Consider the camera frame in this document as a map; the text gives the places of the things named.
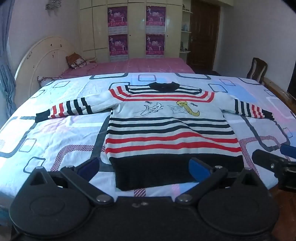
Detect striped knit children's sweater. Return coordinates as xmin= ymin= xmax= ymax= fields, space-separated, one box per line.
xmin=36 ymin=82 xmax=273 ymax=191

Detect black television screen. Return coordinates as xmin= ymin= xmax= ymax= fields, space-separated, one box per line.
xmin=287 ymin=66 xmax=296 ymax=99

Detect dark wooden chair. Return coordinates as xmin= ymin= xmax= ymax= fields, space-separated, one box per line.
xmin=246 ymin=57 xmax=268 ymax=84

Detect white spotted pillow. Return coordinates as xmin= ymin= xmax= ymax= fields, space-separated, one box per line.
xmin=37 ymin=76 xmax=63 ymax=87

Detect blue curtain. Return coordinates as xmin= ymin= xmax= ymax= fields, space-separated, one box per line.
xmin=1 ymin=0 xmax=16 ymax=123

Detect orange patterned cushion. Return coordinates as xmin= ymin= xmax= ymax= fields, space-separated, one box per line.
xmin=66 ymin=52 xmax=87 ymax=69

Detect pink bed sheet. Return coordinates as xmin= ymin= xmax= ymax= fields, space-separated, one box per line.
xmin=60 ymin=58 xmax=194 ymax=79

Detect cream bed headboard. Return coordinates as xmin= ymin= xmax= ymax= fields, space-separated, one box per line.
xmin=14 ymin=37 xmax=76 ymax=108

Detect corner shelf unit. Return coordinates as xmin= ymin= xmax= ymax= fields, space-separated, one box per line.
xmin=180 ymin=0 xmax=192 ymax=63

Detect lower left purple poster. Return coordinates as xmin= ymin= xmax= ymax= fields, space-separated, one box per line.
xmin=108 ymin=34 xmax=128 ymax=62

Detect purple poster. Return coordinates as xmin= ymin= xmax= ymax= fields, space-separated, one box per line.
xmin=146 ymin=6 xmax=166 ymax=35
xmin=108 ymin=34 xmax=128 ymax=62
xmin=145 ymin=34 xmax=165 ymax=58
xmin=107 ymin=6 xmax=128 ymax=35

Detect lower right purple poster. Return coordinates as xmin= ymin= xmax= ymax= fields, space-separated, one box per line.
xmin=145 ymin=34 xmax=165 ymax=58

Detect cream wardrobe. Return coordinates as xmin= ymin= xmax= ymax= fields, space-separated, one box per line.
xmin=79 ymin=1 xmax=183 ymax=63

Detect dark wooden door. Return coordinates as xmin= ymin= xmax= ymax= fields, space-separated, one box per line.
xmin=187 ymin=1 xmax=220 ymax=72

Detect upper left purple poster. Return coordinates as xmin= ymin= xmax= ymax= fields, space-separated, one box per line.
xmin=107 ymin=6 xmax=128 ymax=35

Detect upper right purple poster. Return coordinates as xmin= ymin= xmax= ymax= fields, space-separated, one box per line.
xmin=146 ymin=6 xmax=166 ymax=35

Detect wooden bed frame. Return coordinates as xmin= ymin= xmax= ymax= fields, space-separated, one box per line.
xmin=262 ymin=77 xmax=296 ymax=114

